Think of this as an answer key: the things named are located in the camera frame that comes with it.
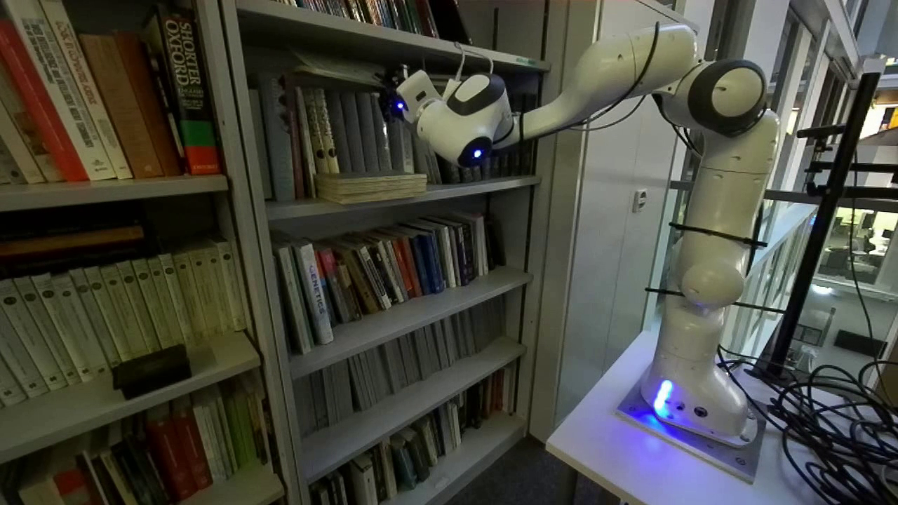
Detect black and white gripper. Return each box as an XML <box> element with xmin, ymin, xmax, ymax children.
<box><xmin>384</xmin><ymin>70</ymin><xmax>440</xmax><ymax>123</ymax></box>

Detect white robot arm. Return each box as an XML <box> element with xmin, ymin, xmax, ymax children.
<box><xmin>388</xmin><ymin>26</ymin><xmax>780</xmax><ymax>446</ymax></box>

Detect row of grey Machine Intelligence books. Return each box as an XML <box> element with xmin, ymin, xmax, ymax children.
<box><xmin>251</xmin><ymin>74</ymin><xmax>536</xmax><ymax>202</ymax></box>

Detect row of colourful books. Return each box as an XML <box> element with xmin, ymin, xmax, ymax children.
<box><xmin>272</xmin><ymin>213</ymin><xmax>503</xmax><ymax>356</ymax></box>

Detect red and white books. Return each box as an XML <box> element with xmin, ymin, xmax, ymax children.
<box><xmin>2</xmin><ymin>0</ymin><xmax>223</xmax><ymax>183</ymax></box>

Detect black box on shelf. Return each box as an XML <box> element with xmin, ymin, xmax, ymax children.
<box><xmin>113</xmin><ymin>345</ymin><xmax>190</xmax><ymax>399</ymax></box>

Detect row of white books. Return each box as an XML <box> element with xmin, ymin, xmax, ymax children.
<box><xmin>0</xmin><ymin>241</ymin><xmax>251</xmax><ymax>406</ymax></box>

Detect stack of pale journals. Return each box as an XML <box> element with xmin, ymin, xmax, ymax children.
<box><xmin>317</xmin><ymin>173</ymin><xmax>426</xmax><ymax>206</ymax></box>

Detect grey middle bookshelf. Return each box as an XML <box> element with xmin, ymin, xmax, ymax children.
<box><xmin>218</xmin><ymin>0</ymin><xmax>541</xmax><ymax>505</ymax></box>

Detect grey bookshelf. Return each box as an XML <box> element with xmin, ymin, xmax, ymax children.
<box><xmin>218</xmin><ymin>0</ymin><xmax>541</xmax><ymax>505</ymax></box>
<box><xmin>0</xmin><ymin>0</ymin><xmax>283</xmax><ymax>505</ymax></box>

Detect grey left bookshelf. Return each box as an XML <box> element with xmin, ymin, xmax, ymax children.
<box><xmin>0</xmin><ymin>0</ymin><xmax>283</xmax><ymax>505</ymax></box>

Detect black metal stand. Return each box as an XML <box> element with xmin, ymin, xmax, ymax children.
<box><xmin>757</xmin><ymin>70</ymin><xmax>882</xmax><ymax>380</ymax></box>

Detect white robot table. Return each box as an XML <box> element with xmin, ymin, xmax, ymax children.
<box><xmin>548</xmin><ymin>328</ymin><xmax>898</xmax><ymax>505</ymax></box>

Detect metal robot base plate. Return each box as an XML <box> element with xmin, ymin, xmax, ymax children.
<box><xmin>618</xmin><ymin>382</ymin><xmax>766</xmax><ymax>482</ymax></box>

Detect tangle of black cables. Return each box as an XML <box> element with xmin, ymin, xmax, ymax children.
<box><xmin>719</xmin><ymin>354</ymin><xmax>898</xmax><ymax>505</ymax></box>

